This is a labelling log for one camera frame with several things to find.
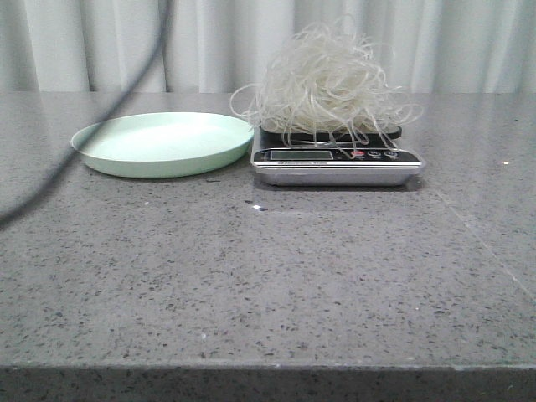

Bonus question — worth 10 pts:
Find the white vermicelli noodle bundle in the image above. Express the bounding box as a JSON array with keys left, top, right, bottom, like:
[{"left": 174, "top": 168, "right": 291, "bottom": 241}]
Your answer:
[{"left": 229, "top": 14, "right": 423, "bottom": 150}]

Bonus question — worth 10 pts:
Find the white pleated curtain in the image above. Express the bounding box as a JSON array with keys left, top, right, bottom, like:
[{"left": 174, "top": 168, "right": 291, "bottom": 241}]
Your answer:
[{"left": 1, "top": 1, "right": 535, "bottom": 93}]

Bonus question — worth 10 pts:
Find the black silver kitchen scale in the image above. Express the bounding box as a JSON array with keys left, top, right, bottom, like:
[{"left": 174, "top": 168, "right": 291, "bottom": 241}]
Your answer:
[{"left": 250, "top": 126, "right": 425, "bottom": 187}]

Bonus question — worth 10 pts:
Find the black cable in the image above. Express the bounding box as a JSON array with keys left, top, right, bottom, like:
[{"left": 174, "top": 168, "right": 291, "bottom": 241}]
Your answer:
[{"left": 0, "top": 0, "right": 174, "bottom": 230}]

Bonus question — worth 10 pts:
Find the light green round plate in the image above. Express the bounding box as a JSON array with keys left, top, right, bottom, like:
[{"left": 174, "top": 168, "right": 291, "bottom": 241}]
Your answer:
[{"left": 71, "top": 112, "right": 254, "bottom": 178}]

